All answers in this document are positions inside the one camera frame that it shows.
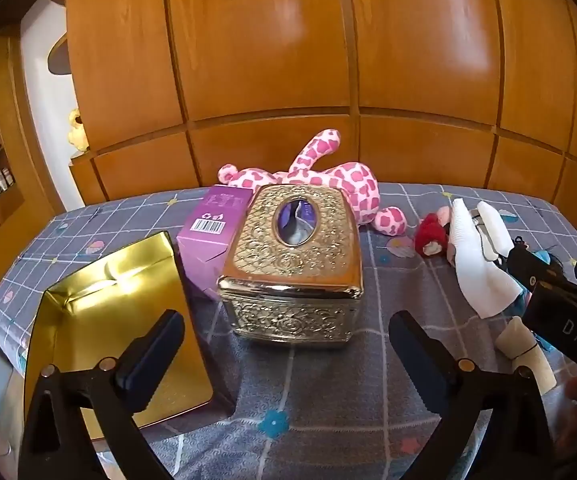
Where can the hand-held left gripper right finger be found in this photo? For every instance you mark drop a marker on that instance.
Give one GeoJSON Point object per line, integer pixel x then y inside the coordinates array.
{"type": "Point", "coordinates": [418, 355]}

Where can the gold metal tin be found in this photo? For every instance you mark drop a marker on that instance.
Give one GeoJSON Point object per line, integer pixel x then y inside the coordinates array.
{"type": "Point", "coordinates": [118, 300]}

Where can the gold ornate tissue box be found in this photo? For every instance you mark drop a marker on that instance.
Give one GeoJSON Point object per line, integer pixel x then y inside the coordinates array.
{"type": "Point", "coordinates": [293, 270]}

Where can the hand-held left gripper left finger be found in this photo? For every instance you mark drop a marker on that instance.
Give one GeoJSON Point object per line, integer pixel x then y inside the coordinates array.
{"type": "Point", "coordinates": [153, 360]}

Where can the white ribbed sock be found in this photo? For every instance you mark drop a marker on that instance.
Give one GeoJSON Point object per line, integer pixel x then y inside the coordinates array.
{"type": "Point", "coordinates": [473, 270]}
{"type": "Point", "coordinates": [495, 225]}

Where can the wooden panelled wardrobe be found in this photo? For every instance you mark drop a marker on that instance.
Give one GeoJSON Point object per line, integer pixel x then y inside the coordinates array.
{"type": "Point", "coordinates": [268, 60]}

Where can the purple cardboard box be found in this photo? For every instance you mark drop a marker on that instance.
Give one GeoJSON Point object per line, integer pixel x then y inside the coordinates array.
{"type": "Point", "coordinates": [208, 230]}

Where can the yellow plush toy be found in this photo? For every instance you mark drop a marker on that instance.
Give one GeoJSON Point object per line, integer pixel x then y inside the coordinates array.
{"type": "Point", "coordinates": [76, 132]}

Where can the grey checked bed sheet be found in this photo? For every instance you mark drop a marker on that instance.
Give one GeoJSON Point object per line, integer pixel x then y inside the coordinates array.
{"type": "Point", "coordinates": [318, 400]}

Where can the pink spotted plush toy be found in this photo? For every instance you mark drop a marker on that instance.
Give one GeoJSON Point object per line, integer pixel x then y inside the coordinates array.
{"type": "Point", "coordinates": [348, 180]}

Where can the cream cloth with band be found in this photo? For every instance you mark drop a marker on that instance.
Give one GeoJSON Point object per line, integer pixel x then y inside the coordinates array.
{"type": "Point", "coordinates": [515, 335]}

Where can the small red plush toy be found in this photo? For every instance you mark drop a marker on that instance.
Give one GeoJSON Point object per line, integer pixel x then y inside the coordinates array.
{"type": "Point", "coordinates": [428, 232]}

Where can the wooden shelf cabinet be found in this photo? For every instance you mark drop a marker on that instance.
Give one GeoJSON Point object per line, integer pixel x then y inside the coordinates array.
{"type": "Point", "coordinates": [13, 200]}

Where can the wooden coat hanger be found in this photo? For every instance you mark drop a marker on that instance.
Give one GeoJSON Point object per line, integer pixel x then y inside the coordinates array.
{"type": "Point", "coordinates": [58, 57]}

